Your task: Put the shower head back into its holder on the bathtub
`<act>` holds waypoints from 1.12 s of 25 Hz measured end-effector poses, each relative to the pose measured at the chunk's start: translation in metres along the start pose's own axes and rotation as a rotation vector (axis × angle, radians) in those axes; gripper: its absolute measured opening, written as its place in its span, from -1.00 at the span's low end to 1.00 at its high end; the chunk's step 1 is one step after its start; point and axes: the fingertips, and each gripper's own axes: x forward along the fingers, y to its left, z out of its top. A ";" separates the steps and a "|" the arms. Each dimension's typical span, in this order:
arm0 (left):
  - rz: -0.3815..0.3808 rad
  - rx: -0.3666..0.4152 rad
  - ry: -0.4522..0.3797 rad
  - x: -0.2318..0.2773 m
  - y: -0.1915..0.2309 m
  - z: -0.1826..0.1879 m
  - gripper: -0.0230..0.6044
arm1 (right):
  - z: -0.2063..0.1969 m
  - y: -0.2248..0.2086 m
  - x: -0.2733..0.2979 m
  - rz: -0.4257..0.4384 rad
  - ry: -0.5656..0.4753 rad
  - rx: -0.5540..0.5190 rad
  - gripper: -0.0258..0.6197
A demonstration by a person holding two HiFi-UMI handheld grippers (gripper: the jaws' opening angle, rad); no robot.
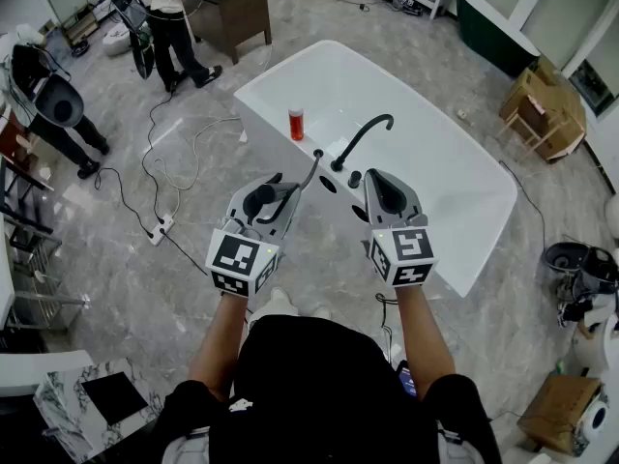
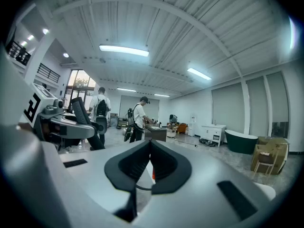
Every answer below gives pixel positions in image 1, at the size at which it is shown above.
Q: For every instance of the person's black shirt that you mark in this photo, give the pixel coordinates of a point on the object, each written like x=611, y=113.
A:
x=314, y=394

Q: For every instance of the red bottle with white cap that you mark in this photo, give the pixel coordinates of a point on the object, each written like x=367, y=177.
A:
x=296, y=126

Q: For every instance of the dark wooden desk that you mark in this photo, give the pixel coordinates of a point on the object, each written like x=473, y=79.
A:
x=232, y=12

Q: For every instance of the black curved faucet spout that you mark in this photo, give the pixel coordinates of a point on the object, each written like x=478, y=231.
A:
x=360, y=136

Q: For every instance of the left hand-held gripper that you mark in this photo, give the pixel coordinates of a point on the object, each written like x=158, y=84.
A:
x=242, y=259

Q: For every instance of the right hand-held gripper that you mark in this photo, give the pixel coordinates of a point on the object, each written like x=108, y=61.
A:
x=403, y=249

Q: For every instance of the white power strip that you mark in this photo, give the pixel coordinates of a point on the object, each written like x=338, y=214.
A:
x=161, y=229

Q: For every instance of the marble countertop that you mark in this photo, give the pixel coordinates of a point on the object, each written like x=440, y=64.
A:
x=63, y=414

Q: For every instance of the person's white shoe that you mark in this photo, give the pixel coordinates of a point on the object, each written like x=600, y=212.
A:
x=323, y=313
x=280, y=295

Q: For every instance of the white bathtub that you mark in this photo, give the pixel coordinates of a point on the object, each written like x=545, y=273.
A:
x=435, y=128

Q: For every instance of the black square panel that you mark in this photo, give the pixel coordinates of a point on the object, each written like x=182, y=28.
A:
x=113, y=398

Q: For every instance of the person's right forearm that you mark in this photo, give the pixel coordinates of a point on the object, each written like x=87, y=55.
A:
x=425, y=336

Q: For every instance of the small cardboard box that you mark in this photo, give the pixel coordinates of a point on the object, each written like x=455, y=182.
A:
x=556, y=411

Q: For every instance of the person's left forearm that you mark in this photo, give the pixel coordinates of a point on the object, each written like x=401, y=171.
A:
x=217, y=346

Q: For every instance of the black faucet knob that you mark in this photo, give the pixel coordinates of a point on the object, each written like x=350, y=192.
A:
x=355, y=179

